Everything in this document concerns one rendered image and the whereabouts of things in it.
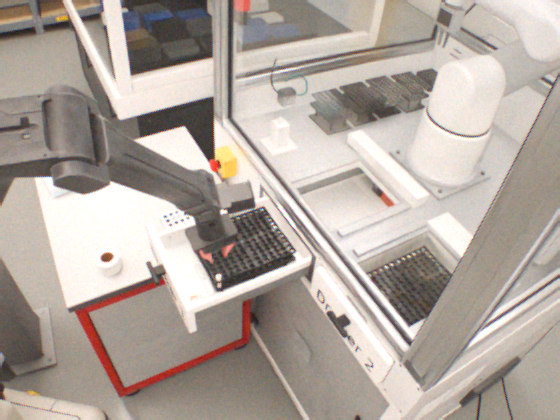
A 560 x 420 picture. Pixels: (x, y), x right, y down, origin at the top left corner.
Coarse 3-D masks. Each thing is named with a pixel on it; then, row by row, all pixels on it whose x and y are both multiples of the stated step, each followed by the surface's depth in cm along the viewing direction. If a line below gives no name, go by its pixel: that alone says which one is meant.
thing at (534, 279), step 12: (552, 240) 64; (540, 252) 65; (552, 252) 70; (540, 264) 71; (552, 264) 77; (528, 276) 72; (540, 276) 79; (552, 276) 86; (516, 288) 73; (528, 288) 80; (540, 288) 87; (504, 300) 75; (516, 300) 81; (504, 312) 83
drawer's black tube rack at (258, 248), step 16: (240, 224) 122; (256, 224) 126; (240, 240) 118; (256, 240) 118; (272, 240) 118; (288, 240) 119; (224, 256) 114; (240, 256) 114; (256, 256) 118; (272, 256) 115; (288, 256) 119; (208, 272) 114; (224, 272) 114; (240, 272) 114; (256, 272) 115; (224, 288) 111
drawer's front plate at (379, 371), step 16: (320, 272) 109; (320, 288) 111; (336, 288) 106; (320, 304) 114; (336, 304) 106; (352, 320) 101; (352, 336) 103; (368, 336) 97; (352, 352) 106; (368, 352) 99; (384, 352) 95; (384, 368) 95
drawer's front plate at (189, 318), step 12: (156, 240) 112; (156, 252) 113; (168, 264) 107; (168, 276) 107; (168, 288) 115; (180, 288) 103; (180, 300) 102; (180, 312) 110; (192, 312) 101; (192, 324) 104
